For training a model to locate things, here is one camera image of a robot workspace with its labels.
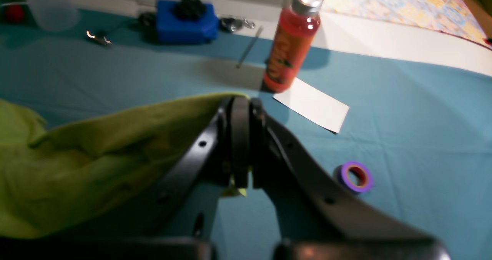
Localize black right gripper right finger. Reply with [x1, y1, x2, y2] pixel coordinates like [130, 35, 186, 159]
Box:
[250, 98, 450, 260]

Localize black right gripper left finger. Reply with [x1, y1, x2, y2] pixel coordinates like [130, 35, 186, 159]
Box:
[50, 96, 250, 249]

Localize olive green t-shirt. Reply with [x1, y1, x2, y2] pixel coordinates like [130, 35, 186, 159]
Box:
[0, 92, 247, 239]

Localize purple tape roll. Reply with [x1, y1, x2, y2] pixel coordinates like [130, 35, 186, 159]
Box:
[334, 161, 374, 195]

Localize white paper card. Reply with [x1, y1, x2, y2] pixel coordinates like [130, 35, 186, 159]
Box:
[273, 79, 350, 134]

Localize blue table cloth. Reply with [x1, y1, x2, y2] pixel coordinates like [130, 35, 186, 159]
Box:
[0, 11, 492, 260]

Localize blue plastic box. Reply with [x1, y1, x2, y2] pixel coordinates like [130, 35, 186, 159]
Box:
[155, 0, 219, 44]

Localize orange spray can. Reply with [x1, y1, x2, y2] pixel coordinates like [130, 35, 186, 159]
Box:
[263, 0, 323, 93]

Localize black tweezers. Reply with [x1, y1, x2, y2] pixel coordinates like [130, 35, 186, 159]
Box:
[236, 26, 264, 69]

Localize translucent plastic cup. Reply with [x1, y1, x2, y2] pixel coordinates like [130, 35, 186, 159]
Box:
[26, 0, 80, 32]

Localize red plastic block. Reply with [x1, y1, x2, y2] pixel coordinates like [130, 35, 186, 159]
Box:
[3, 4, 26, 24]

